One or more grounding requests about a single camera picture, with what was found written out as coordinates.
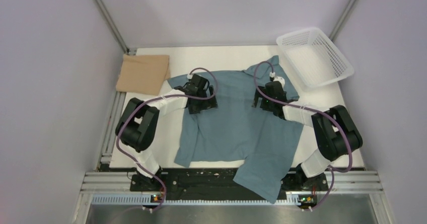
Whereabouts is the blue-grey t-shirt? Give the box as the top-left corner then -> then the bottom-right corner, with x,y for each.
174,55 -> 303,203

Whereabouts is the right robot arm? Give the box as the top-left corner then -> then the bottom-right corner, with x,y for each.
252,81 -> 363,190

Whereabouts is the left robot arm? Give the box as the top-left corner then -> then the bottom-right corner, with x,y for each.
115,73 -> 219,191

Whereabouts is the white plastic mesh basket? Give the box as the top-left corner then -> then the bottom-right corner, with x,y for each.
276,27 -> 354,90

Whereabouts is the folded tan t-shirt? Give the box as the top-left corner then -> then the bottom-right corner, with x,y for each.
115,54 -> 171,95

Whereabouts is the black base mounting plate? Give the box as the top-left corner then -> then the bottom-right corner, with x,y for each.
130,168 -> 328,201

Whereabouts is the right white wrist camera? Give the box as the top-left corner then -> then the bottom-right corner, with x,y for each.
269,72 -> 286,88

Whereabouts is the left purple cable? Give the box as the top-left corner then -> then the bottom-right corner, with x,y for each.
115,67 -> 219,211

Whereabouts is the purple cable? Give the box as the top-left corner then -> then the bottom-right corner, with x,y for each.
115,67 -> 219,211
253,60 -> 353,210

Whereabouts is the left rear aluminium post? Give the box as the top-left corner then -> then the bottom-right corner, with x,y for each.
94,0 -> 129,54

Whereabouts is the aluminium post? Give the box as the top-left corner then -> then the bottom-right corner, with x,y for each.
329,0 -> 359,42
94,0 -> 129,54

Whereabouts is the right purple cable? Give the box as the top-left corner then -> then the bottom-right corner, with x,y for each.
253,60 -> 353,210

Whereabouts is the right rear aluminium post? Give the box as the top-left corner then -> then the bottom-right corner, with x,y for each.
329,0 -> 359,42

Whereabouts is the left side aluminium rail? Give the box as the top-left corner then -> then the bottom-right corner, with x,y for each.
96,92 -> 126,170

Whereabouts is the white cable duct strip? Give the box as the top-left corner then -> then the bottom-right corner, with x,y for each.
92,194 -> 314,206

